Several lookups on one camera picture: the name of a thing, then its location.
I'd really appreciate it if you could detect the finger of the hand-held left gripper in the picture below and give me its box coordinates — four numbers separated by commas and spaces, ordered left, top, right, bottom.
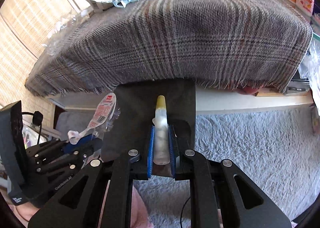
35, 148, 101, 176
27, 138, 103, 163

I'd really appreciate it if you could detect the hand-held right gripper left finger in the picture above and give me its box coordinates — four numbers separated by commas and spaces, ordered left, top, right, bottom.
28, 125, 155, 228

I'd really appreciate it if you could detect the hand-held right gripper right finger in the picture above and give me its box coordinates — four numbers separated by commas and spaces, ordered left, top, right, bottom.
168, 124, 292, 228

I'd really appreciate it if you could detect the translucent tube with yellow cap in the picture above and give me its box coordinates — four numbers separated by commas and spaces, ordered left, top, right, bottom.
152, 95, 170, 166

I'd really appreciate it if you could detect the dark grey bag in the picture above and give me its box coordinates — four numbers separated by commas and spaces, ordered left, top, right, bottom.
101, 79, 196, 177

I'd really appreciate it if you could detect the plastic bottle red label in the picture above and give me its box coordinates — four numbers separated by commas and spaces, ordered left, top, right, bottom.
68, 93, 122, 146

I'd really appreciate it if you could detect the blue white wrapper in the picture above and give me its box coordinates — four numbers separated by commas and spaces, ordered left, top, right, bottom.
112, 0, 141, 8

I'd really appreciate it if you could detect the white striped paper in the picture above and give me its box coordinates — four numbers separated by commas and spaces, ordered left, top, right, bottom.
84, 0, 118, 13

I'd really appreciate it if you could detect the grey seat cushion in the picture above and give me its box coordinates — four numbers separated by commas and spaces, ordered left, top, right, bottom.
55, 112, 98, 141

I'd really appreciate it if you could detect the person's pink clothing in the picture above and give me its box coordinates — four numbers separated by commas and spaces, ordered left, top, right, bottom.
131, 185, 153, 228

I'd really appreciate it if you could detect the grey fluffy rug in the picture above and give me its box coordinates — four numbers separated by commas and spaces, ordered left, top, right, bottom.
135, 106, 320, 228

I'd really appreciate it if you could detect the grey plaid blanket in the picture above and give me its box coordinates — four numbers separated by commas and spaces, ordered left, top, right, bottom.
25, 0, 313, 97

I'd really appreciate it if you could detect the clear crumpled plastic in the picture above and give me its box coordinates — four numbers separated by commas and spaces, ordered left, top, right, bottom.
45, 10, 85, 55

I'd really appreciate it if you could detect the bamboo screen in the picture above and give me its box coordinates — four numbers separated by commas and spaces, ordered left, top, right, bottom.
0, 0, 110, 118

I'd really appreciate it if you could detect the clear plastic bag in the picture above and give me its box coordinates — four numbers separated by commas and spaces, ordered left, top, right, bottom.
297, 40, 320, 88

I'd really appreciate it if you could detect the black gripper cable with plug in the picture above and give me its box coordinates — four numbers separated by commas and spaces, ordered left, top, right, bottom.
21, 111, 44, 148

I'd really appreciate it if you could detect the thin black cable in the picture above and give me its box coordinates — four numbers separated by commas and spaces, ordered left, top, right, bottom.
179, 195, 191, 228

